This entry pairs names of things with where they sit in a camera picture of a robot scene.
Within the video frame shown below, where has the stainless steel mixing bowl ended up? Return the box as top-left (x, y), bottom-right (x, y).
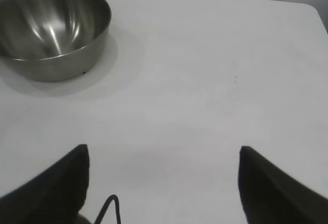
top-left (0, 0), bottom-right (113, 83)

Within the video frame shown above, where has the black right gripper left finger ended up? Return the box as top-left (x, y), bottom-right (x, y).
top-left (0, 144), bottom-right (90, 224)

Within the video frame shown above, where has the black cable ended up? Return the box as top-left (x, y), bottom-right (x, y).
top-left (93, 194), bottom-right (121, 224)

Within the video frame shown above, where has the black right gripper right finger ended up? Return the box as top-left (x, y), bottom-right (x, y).
top-left (238, 146), bottom-right (328, 224)

